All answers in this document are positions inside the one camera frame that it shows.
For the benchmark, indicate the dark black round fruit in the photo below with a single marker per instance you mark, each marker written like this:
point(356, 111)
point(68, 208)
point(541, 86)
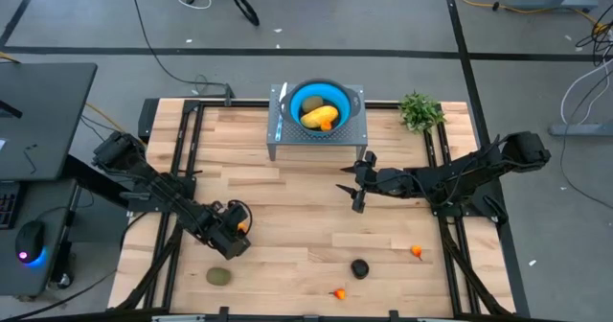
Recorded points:
point(359, 269)

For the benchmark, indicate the brown green kiwi fruit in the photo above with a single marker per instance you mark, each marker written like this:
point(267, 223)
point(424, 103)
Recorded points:
point(219, 276)
point(312, 103)

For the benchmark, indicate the small green potted plant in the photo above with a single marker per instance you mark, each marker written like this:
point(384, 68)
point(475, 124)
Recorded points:
point(420, 112)

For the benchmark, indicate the black computer mouse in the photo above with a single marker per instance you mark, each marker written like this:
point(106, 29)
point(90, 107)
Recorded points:
point(29, 238)

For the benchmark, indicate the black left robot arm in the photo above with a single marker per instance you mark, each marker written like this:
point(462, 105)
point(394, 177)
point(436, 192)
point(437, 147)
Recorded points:
point(167, 195)

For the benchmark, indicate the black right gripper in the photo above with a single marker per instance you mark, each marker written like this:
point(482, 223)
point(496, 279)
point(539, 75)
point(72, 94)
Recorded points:
point(368, 180)

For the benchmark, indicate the grey perforated metal stand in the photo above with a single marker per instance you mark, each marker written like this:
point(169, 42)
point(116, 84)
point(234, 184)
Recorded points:
point(345, 132)

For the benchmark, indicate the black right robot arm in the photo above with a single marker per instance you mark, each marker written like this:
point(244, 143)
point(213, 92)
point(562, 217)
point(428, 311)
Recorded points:
point(479, 173)

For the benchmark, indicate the black aluminium table frame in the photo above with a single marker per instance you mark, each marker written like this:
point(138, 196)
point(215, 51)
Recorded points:
point(239, 103)

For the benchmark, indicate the black desk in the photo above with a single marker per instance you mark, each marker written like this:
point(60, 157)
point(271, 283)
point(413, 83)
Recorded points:
point(48, 121)

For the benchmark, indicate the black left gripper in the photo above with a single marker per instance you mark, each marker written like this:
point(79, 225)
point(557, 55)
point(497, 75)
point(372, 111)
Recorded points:
point(218, 226)

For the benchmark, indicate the black keyboard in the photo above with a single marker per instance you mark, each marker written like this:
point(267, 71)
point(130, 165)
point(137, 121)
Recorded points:
point(7, 207)

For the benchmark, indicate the blue collapsible colander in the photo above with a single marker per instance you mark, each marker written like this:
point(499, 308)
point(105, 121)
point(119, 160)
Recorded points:
point(335, 94)

